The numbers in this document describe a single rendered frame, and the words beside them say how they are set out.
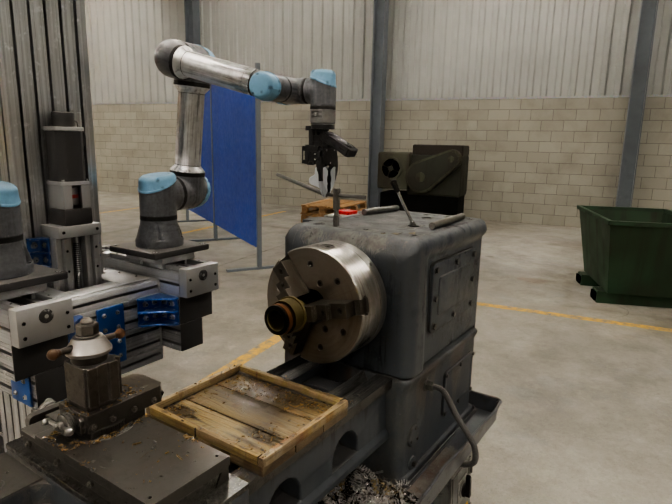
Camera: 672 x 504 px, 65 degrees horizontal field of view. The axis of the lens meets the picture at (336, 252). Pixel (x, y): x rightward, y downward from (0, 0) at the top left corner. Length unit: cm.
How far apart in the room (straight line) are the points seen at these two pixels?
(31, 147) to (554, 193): 1018
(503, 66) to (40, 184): 1025
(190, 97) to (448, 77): 994
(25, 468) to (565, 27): 1095
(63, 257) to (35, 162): 28
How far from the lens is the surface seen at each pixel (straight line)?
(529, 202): 1121
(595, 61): 1130
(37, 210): 175
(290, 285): 136
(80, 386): 107
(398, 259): 141
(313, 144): 161
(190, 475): 96
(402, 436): 159
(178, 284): 173
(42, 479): 115
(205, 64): 165
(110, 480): 98
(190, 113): 185
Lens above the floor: 150
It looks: 12 degrees down
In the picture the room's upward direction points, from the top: 1 degrees clockwise
